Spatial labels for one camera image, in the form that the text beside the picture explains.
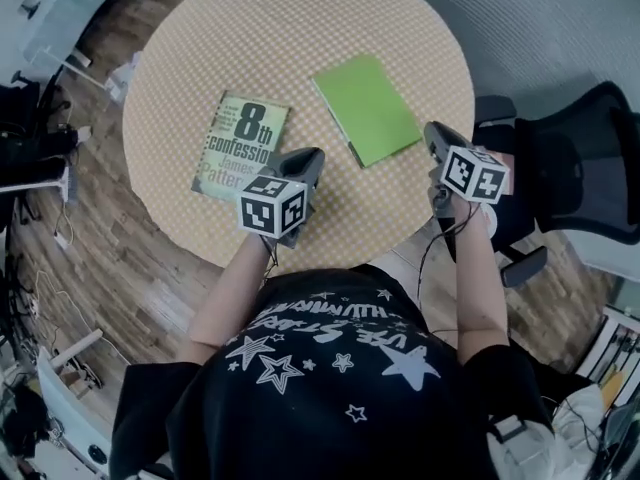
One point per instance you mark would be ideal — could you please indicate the green notebook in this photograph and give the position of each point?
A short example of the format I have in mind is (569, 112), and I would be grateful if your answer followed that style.
(367, 110)

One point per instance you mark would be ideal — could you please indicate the small black desk object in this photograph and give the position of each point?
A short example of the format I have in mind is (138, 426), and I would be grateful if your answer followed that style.
(30, 7)

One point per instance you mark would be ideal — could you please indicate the white power strip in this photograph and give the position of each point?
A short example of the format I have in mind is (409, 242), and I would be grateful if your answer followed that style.
(61, 240)

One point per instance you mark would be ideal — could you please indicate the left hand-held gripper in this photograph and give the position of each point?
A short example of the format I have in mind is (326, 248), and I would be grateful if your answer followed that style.
(272, 205)

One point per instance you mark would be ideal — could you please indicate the person's right forearm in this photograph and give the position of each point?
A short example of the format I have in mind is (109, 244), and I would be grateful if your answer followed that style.
(480, 288)

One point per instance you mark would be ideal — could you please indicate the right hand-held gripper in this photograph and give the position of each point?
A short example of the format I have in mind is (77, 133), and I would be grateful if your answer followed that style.
(472, 173)

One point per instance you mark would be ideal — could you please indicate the white wearable pack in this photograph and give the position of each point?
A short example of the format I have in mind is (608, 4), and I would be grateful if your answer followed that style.
(520, 443)

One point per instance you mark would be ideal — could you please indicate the person's left forearm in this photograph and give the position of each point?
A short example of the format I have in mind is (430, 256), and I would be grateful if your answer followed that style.
(230, 293)

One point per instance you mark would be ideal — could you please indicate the grey-green printed book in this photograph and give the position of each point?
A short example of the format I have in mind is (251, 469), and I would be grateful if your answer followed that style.
(235, 138)

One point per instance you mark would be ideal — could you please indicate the round yellow checkered table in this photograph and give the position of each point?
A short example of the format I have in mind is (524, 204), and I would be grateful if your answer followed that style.
(280, 33)

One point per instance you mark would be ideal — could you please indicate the white floor stand bar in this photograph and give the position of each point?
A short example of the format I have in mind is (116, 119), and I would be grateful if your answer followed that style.
(35, 185)

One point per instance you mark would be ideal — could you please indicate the white round disc red print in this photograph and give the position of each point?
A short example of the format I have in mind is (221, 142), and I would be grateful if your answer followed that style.
(491, 220)

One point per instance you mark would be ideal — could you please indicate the black mesh office chair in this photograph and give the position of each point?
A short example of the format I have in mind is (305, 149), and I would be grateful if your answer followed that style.
(575, 168)

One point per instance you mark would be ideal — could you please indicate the black star-print T-shirt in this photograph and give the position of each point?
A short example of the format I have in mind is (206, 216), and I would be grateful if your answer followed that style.
(320, 393)

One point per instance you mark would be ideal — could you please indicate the white paper box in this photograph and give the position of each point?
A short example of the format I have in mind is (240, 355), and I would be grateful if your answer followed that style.
(122, 78)

